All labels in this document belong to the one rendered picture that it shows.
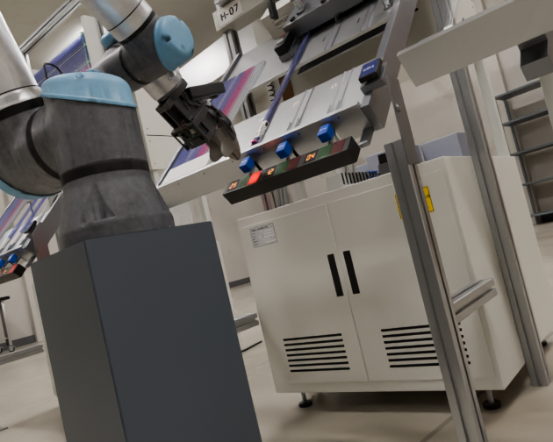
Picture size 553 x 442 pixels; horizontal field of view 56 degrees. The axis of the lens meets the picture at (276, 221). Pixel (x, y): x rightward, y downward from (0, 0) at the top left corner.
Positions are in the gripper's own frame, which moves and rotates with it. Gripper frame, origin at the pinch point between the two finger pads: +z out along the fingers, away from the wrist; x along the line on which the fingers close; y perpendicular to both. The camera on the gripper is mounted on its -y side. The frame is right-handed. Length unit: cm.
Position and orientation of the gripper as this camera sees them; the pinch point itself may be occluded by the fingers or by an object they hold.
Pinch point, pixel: (236, 153)
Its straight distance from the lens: 115.8
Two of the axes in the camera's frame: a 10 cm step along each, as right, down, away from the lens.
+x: 7.5, -2.2, -6.2
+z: 5.9, 6.4, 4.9
